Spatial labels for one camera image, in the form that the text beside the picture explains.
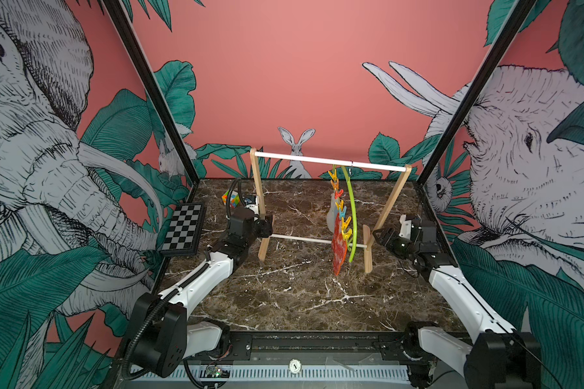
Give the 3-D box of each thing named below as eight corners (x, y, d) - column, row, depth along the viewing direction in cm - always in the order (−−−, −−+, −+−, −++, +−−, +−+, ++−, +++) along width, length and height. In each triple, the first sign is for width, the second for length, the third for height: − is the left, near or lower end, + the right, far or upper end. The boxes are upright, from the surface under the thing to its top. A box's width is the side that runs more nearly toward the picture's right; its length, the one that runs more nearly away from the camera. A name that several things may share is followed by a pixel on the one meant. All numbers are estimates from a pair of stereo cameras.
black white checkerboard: (164, 256, 96) (159, 251, 92) (179, 208, 111) (176, 203, 108) (196, 254, 96) (192, 249, 93) (206, 207, 112) (204, 202, 109)
